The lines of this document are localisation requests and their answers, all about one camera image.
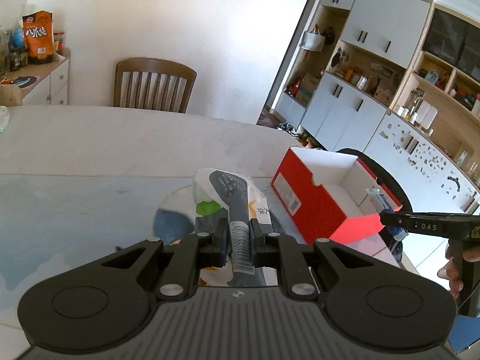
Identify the white grey snack packet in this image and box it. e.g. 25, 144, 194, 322
193, 167, 273, 287

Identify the blue white snack packet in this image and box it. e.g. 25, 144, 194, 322
366, 189, 408, 242

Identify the person's right hand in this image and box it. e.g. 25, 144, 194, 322
437, 245, 480, 299

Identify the black round chair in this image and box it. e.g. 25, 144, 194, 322
337, 148, 412, 263

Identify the red cardboard shoe box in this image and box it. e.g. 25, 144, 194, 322
272, 147, 403, 245

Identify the white low side cabinet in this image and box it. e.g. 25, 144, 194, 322
1, 48, 71, 107

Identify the white hanging tote bag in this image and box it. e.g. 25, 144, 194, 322
301, 25, 326, 52

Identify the brown wooden chair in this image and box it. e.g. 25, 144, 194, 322
113, 58, 197, 113

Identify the orange snack bag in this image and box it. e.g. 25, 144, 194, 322
22, 10, 54, 64

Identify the large white wood wall cabinet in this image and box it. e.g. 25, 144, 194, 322
271, 0, 479, 213

